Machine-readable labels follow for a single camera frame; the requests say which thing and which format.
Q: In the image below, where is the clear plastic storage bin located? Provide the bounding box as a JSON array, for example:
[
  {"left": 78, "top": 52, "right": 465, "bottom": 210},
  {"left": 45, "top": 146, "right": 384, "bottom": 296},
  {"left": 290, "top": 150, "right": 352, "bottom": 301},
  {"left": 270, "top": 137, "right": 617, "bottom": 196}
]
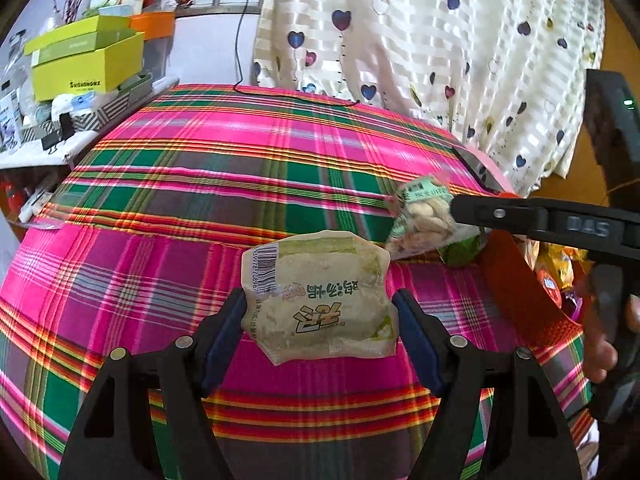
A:
[{"left": 142, "top": 37, "right": 173, "bottom": 83}]

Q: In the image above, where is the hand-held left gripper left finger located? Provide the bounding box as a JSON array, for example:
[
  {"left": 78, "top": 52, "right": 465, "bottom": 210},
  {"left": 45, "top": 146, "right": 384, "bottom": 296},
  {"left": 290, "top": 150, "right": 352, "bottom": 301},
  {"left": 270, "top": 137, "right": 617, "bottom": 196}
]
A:
[{"left": 57, "top": 287, "right": 248, "bottom": 480}]

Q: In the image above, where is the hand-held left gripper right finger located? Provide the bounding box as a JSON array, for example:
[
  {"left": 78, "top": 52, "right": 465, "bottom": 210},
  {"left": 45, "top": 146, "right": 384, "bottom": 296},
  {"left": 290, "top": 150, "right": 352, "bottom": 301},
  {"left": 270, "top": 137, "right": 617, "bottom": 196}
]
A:
[{"left": 391, "top": 289, "right": 583, "bottom": 480}]

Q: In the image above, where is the red plastic basket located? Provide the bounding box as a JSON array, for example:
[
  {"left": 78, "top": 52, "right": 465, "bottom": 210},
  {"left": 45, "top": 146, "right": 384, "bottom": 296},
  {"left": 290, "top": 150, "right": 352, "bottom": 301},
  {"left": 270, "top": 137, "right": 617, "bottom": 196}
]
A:
[{"left": 470, "top": 190, "right": 586, "bottom": 341}]

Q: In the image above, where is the white heart print curtain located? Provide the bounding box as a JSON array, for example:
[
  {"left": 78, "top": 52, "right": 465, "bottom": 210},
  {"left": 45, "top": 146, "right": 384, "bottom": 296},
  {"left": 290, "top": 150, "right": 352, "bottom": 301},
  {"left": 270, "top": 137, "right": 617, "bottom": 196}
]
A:
[{"left": 250, "top": 0, "right": 606, "bottom": 198}]

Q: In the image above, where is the wooden cabinet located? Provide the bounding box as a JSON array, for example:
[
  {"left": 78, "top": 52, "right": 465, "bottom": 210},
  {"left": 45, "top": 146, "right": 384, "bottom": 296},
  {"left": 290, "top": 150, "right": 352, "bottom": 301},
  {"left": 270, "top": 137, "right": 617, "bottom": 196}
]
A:
[{"left": 525, "top": 0, "right": 640, "bottom": 211}]

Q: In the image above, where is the pink plastic stool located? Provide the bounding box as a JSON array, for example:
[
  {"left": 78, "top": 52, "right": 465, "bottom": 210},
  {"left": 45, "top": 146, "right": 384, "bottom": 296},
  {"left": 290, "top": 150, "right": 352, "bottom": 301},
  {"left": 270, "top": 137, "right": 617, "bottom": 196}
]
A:
[{"left": 470, "top": 147, "right": 521, "bottom": 198}]

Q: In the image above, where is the yellow-green cardboard box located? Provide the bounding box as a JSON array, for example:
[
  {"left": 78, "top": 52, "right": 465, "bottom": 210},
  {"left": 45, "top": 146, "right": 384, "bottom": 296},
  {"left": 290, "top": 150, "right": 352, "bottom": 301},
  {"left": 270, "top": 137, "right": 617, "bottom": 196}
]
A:
[{"left": 24, "top": 14, "right": 146, "bottom": 102}]

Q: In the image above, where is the person's right hand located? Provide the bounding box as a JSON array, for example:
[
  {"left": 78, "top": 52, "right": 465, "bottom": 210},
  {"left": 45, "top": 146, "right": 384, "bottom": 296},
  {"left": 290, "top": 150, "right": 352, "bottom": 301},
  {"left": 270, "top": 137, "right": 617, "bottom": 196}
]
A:
[{"left": 581, "top": 271, "right": 620, "bottom": 385}]

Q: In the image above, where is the pale green snack packet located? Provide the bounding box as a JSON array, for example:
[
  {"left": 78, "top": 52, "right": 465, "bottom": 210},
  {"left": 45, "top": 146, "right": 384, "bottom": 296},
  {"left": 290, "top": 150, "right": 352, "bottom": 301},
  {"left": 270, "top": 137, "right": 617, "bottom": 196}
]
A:
[{"left": 241, "top": 230, "right": 399, "bottom": 365}]

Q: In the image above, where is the white shelf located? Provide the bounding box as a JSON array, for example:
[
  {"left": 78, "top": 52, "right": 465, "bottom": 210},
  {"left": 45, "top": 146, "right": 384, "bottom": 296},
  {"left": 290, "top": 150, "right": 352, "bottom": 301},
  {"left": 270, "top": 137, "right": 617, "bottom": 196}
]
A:
[{"left": 0, "top": 75, "right": 181, "bottom": 171}]

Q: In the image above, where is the black white striped box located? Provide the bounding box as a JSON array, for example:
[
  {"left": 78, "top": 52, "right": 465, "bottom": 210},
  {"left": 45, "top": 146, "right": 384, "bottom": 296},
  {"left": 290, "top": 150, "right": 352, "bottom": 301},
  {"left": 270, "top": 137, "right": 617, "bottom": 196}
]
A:
[{"left": 20, "top": 72, "right": 153, "bottom": 143}]

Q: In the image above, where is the clear peanut bag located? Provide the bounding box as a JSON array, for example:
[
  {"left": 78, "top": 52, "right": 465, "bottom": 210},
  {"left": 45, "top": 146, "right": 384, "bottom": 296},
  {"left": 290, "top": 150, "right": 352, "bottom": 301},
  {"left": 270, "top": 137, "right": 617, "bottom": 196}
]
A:
[{"left": 384, "top": 174, "right": 483, "bottom": 261}]

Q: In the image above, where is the yellow crinkled snack packet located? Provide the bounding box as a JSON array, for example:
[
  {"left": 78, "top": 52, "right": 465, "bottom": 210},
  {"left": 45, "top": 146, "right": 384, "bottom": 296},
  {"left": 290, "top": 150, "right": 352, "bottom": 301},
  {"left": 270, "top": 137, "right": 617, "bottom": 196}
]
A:
[{"left": 535, "top": 242, "right": 588, "bottom": 291}]

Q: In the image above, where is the orange box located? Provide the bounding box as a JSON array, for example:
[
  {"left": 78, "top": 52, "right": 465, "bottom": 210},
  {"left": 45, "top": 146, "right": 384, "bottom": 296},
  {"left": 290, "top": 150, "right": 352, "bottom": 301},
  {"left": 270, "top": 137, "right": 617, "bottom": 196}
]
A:
[{"left": 129, "top": 10, "right": 176, "bottom": 41}]

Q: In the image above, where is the black cable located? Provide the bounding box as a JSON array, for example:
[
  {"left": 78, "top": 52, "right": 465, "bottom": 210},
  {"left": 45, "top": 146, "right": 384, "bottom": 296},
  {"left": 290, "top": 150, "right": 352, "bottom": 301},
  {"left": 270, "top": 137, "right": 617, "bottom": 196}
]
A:
[{"left": 234, "top": 0, "right": 361, "bottom": 106}]

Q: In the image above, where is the pink green plaid blanket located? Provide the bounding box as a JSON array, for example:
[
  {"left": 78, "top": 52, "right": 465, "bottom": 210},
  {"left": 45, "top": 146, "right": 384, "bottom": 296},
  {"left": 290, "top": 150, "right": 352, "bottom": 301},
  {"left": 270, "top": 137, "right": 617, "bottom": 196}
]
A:
[{"left": 0, "top": 82, "right": 596, "bottom": 480}]

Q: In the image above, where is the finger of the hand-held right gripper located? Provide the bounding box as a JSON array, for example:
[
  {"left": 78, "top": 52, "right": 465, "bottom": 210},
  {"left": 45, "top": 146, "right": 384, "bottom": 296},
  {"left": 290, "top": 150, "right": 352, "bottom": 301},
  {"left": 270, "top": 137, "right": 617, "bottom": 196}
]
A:
[{"left": 450, "top": 194, "right": 552, "bottom": 237}]

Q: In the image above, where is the black smartphone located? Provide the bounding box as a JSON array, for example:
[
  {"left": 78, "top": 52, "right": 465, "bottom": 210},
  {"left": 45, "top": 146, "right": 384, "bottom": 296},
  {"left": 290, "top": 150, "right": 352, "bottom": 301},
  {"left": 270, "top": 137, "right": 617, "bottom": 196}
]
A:
[{"left": 452, "top": 145, "right": 501, "bottom": 193}]

